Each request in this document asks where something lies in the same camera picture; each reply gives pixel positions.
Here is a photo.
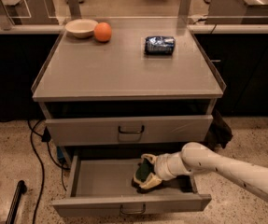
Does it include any grey open lower drawer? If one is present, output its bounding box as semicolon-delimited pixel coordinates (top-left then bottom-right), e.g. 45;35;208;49
52;154;211;217

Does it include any black pole on floor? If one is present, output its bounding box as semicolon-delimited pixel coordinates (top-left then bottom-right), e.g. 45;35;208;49
6;180;27;224

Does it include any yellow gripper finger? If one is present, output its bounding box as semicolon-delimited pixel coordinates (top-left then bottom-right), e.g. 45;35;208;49
134;173;162;190
141;154;157;165

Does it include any grey upper drawer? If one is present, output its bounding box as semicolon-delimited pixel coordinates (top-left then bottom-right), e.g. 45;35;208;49
46;115;213;147

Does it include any grey metal drawer cabinet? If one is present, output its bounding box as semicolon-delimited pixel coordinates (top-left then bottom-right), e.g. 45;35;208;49
33;17;225;160

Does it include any green and yellow sponge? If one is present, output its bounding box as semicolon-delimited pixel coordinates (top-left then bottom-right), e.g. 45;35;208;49
134;160;152;183

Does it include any blue crumpled chip bag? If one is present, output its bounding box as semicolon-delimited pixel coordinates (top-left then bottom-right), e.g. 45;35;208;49
145;36;176;55

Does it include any clear acrylic barrier panel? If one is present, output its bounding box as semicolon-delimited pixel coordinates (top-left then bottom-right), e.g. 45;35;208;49
1;0;268;24

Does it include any orange fruit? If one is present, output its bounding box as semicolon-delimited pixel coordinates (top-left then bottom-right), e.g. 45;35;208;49
94;22;112;42

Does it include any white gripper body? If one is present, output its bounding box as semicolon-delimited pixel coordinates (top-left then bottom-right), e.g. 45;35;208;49
154;152;191;181

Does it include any dark cloth behind cabinet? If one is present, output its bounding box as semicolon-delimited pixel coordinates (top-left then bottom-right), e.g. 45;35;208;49
203;109;233;150

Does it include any black power cable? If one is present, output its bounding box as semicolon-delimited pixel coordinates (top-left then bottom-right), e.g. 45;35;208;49
27;119;71;224

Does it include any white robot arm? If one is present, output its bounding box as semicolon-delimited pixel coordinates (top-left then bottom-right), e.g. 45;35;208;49
133;142;268;202

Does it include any white ceramic bowl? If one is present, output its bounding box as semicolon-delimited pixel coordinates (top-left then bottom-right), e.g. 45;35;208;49
65;19;98;38

